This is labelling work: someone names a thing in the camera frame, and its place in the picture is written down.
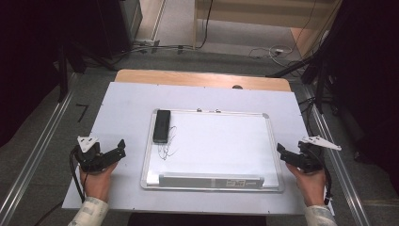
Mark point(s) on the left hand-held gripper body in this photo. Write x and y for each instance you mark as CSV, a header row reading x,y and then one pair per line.
x,y
89,155

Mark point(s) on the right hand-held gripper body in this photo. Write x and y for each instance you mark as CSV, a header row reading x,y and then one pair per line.
x,y
312,157

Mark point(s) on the black whiteboard eraser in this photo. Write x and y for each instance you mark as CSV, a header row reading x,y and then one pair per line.
x,y
162,126

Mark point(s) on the metal-framed whiteboard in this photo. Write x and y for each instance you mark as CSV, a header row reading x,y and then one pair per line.
x,y
216,147

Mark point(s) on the person's right hand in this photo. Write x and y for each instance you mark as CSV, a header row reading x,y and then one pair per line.
x,y
309,186

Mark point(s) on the person's left hand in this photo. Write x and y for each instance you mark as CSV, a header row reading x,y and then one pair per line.
x,y
97,185

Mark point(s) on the black slanted stand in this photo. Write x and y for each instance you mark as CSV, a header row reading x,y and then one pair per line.
x,y
301,64

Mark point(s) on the wooden table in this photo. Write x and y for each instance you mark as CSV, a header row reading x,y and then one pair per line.
x,y
188,78

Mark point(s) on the black cabinet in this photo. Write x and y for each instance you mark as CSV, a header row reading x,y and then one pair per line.
x,y
106,25

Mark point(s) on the light wooden furniture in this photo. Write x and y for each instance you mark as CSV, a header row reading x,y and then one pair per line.
x,y
263,14

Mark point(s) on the aluminium floor rail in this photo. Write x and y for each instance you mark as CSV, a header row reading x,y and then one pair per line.
x,y
37,147
338,169

